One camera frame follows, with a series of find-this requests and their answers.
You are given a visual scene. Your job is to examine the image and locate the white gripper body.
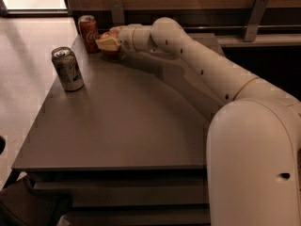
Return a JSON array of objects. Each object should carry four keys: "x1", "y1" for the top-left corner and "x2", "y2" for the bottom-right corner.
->
[{"x1": 119, "y1": 24, "x2": 140, "y2": 53}]

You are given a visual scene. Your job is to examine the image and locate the red apple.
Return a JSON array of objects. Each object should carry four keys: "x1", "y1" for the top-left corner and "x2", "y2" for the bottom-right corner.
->
[{"x1": 100, "y1": 32, "x2": 119, "y2": 55}]

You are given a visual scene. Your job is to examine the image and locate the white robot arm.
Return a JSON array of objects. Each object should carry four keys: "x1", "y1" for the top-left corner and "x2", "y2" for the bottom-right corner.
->
[{"x1": 96, "y1": 18, "x2": 301, "y2": 226}]

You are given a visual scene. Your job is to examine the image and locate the red coke can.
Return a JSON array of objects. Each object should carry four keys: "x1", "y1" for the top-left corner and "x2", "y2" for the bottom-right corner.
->
[{"x1": 78, "y1": 15, "x2": 99, "y2": 53}]

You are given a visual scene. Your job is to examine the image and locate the silver soda can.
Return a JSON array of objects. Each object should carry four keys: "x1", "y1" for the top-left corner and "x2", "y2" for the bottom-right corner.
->
[{"x1": 51, "y1": 47, "x2": 84, "y2": 91}]

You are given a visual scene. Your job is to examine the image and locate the grey drawer cabinet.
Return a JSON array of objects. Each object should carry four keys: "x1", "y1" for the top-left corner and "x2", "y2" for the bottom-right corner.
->
[{"x1": 13, "y1": 41, "x2": 220, "y2": 226}]

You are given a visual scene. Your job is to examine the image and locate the dark chair seat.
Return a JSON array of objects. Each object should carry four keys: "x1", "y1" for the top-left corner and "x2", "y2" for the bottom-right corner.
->
[{"x1": 0, "y1": 176, "x2": 72, "y2": 226}]

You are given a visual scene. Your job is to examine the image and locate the left metal wall bracket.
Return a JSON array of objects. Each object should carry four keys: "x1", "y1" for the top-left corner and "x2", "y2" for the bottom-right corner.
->
[{"x1": 109, "y1": 0, "x2": 125, "y2": 25}]

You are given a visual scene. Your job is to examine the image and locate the metal wall bracket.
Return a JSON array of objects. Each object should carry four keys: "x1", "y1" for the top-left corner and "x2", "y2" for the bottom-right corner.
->
[
  {"x1": 242, "y1": 0, "x2": 269, "y2": 42},
  {"x1": 109, "y1": 0, "x2": 125, "y2": 25}
]

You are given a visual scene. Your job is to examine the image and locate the right metal wall bracket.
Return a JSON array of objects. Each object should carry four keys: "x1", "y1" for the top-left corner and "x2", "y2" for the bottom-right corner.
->
[{"x1": 242, "y1": 0, "x2": 269, "y2": 42}]

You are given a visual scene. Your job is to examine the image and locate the horizontal metal rail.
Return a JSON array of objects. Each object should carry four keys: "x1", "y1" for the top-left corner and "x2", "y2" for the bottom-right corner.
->
[{"x1": 183, "y1": 24, "x2": 301, "y2": 34}]

